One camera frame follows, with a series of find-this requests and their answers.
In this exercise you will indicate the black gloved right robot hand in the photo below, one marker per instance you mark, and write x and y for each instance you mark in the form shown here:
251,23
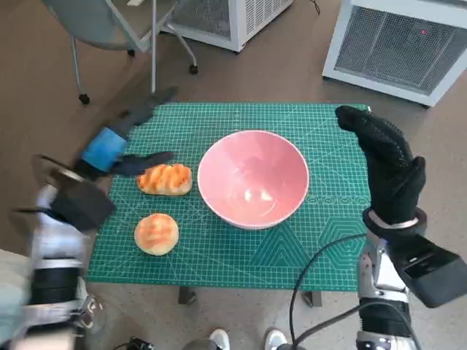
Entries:
390,171

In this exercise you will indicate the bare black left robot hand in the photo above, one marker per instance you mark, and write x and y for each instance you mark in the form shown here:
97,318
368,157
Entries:
104,147

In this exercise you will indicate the long striped toy bread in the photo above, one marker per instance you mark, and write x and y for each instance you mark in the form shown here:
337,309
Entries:
164,180

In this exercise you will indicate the round toy bread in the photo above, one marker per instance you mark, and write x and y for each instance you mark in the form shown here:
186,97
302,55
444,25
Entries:
156,234

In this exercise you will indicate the pink bowl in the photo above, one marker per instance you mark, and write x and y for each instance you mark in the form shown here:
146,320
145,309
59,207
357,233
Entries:
251,175

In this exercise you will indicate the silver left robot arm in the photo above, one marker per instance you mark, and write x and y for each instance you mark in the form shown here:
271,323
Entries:
54,248

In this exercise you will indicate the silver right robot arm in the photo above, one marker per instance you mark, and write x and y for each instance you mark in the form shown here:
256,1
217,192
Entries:
383,280

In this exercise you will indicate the white mesh cabinet red light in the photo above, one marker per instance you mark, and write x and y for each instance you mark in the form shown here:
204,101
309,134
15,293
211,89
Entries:
394,47

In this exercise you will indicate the grey wheeled chair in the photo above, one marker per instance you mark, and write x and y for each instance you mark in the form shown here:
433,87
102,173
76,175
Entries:
106,22

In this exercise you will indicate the green cutting mat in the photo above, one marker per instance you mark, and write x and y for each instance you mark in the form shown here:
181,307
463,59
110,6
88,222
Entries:
233,255

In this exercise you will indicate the black device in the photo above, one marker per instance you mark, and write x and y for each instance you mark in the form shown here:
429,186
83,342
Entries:
140,344

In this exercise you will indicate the white shoe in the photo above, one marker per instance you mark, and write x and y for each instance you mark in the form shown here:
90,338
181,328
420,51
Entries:
220,341
275,341

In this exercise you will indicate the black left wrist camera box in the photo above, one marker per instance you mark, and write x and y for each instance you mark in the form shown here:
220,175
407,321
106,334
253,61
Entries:
80,208

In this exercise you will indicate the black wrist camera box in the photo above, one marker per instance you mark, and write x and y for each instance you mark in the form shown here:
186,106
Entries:
80,208
434,277

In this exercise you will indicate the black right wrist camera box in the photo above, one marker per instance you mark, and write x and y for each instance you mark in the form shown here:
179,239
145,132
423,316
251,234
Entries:
434,277

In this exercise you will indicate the table leg bracket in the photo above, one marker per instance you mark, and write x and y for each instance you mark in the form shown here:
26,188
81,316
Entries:
187,295
313,299

